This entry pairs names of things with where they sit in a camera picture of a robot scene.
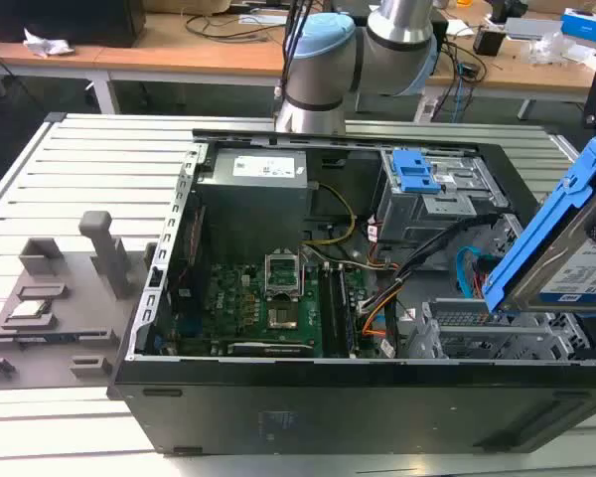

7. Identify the hard disk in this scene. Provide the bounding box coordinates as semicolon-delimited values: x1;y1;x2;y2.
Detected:
481;122;596;315

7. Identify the blue disk carrier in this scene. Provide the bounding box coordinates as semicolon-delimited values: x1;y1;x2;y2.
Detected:
390;148;442;196

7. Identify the metal disk bay cage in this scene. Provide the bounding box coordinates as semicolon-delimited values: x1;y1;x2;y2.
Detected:
375;147;510;245

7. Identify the silver perforated disk bay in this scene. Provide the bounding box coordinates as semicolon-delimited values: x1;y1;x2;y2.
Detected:
405;296;596;370

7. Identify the clear plastic bag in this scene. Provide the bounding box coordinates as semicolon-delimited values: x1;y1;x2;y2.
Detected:
528;30;580;67

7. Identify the blue and white box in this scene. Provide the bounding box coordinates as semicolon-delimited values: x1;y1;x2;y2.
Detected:
559;6;596;40

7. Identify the small black box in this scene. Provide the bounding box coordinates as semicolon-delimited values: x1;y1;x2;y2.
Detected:
473;26;509;57

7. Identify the black RAM stick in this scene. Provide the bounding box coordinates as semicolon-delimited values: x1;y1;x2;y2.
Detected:
337;263;362;359

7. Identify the grey power supply unit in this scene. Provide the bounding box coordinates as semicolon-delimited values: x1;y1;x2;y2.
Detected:
195;146;313;239

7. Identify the CPU socket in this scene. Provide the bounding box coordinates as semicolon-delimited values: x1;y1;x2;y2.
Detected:
262;252;308;301

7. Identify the black open PC case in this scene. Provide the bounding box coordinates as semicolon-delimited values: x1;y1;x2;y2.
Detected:
106;127;596;457

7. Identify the black graphics card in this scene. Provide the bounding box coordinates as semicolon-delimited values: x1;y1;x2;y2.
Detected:
225;341;315;358

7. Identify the wooden desk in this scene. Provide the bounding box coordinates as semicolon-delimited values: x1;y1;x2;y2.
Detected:
0;9;596;120

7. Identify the green motherboard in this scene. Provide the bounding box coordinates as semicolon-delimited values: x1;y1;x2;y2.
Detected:
176;247;386;360

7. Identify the large black box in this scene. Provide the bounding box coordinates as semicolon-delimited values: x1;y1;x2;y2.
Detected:
0;0;147;50

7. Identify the crumpled white paper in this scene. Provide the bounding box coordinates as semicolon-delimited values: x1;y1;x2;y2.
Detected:
22;28;75;59

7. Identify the grey parts rack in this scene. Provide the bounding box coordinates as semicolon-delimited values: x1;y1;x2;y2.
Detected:
0;210;155;395

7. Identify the silver CPU chip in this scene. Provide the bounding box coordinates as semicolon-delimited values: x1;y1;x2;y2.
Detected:
10;299;48;320

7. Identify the blue disk wire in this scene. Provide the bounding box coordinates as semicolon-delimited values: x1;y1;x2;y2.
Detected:
455;246;486;301

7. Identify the black sleeved disk wire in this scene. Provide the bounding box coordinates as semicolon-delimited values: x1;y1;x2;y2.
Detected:
395;212;501;282

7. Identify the yellow and black wire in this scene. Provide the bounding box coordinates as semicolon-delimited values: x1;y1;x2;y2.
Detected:
301;182;358;247

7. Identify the orange wire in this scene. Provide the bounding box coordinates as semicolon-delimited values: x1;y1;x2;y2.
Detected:
361;296;394;340

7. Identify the black cable on desk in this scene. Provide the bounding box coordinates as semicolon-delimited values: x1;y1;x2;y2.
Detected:
184;12;289;45

